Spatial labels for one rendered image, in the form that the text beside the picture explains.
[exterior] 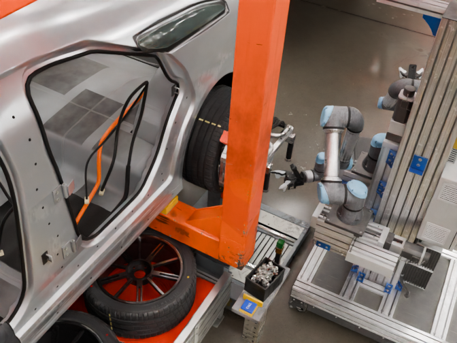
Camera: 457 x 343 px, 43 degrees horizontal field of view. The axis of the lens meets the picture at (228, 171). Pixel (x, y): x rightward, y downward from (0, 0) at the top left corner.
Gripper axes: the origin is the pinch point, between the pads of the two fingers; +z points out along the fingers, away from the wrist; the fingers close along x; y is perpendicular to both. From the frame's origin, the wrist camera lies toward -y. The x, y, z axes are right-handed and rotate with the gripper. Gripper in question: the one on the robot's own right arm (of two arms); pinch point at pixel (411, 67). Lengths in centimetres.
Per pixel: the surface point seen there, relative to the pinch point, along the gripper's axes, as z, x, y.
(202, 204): -58, -134, 85
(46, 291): -206, -161, 7
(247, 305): -153, -82, 67
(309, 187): 6, -63, 116
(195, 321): -165, -110, 73
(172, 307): -166, -122, 62
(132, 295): -148, -154, 79
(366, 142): 33, -22, 87
